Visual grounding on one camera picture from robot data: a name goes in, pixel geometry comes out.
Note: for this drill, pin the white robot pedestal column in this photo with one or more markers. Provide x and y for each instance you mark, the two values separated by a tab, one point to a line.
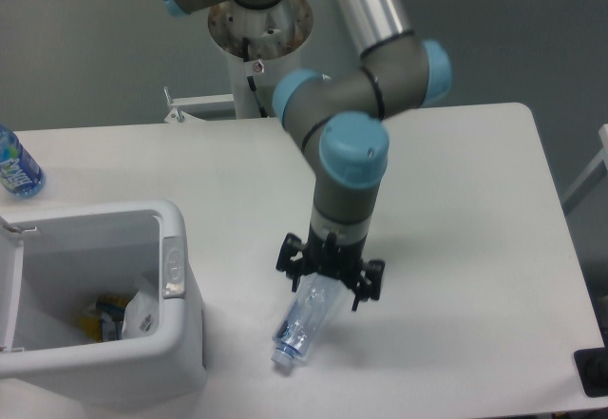
267	42

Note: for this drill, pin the white frame at right edge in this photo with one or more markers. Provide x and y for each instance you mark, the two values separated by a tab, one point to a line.
590	176

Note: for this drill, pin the crushed clear plastic bottle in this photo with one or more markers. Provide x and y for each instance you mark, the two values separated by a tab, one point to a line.
313	301

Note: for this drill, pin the white metal base frame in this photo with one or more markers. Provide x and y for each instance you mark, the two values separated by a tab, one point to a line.
204	103

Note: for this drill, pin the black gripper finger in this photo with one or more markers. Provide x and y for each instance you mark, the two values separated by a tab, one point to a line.
365	281
292	259

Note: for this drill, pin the yellow blue snack wrapper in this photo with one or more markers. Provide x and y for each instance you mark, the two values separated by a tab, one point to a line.
102	321

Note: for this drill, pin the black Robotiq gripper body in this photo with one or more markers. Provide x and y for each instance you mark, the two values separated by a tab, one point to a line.
328	257

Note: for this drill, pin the white plastic trash can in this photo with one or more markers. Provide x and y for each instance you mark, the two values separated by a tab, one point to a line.
56	262

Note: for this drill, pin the black clamp at table edge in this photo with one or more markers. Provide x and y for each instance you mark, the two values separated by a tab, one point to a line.
592	369

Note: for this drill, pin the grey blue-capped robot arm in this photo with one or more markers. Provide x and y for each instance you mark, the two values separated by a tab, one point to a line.
336	123

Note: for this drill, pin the blue labelled water bottle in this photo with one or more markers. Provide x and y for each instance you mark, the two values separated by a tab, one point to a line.
21	175

